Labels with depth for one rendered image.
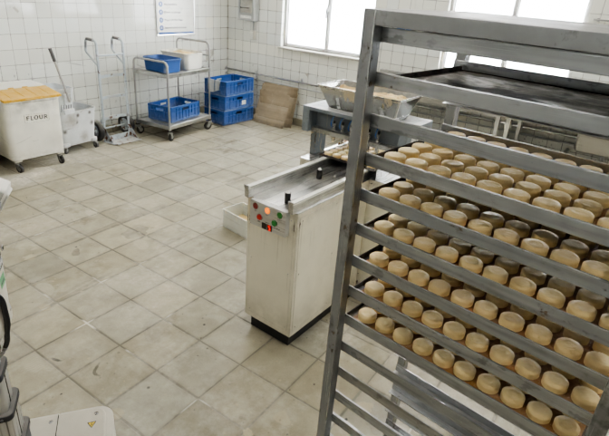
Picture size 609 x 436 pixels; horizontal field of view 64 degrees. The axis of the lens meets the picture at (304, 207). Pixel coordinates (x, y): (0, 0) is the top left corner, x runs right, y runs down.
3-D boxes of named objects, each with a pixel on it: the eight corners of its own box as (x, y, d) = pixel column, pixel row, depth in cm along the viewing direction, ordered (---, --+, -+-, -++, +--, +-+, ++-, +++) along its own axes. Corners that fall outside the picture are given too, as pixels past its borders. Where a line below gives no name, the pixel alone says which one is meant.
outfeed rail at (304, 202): (448, 138, 386) (449, 129, 383) (451, 139, 385) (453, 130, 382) (286, 213, 238) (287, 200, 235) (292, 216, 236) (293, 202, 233)
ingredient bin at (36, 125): (17, 176, 468) (2, 95, 437) (-14, 159, 502) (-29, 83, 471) (71, 163, 508) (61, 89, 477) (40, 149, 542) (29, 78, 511)
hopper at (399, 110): (341, 101, 322) (343, 79, 316) (419, 118, 292) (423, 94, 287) (315, 106, 301) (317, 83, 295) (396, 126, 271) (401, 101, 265)
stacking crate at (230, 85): (232, 87, 726) (232, 72, 718) (253, 92, 708) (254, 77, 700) (204, 92, 679) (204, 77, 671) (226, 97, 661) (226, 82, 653)
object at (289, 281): (314, 277, 343) (324, 155, 306) (354, 296, 324) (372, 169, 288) (243, 324, 291) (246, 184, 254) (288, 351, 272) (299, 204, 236)
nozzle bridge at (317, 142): (328, 147, 342) (333, 98, 328) (423, 174, 304) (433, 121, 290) (299, 157, 317) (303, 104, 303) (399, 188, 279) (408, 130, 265)
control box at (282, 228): (254, 220, 260) (255, 197, 254) (289, 236, 247) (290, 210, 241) (249, 223, 257) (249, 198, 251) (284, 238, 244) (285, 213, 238)
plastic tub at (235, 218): (266, 231, 401) (266, 213, 395) (246, 239, 386) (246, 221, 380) (242, 218, 419) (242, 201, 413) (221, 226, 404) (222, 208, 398)
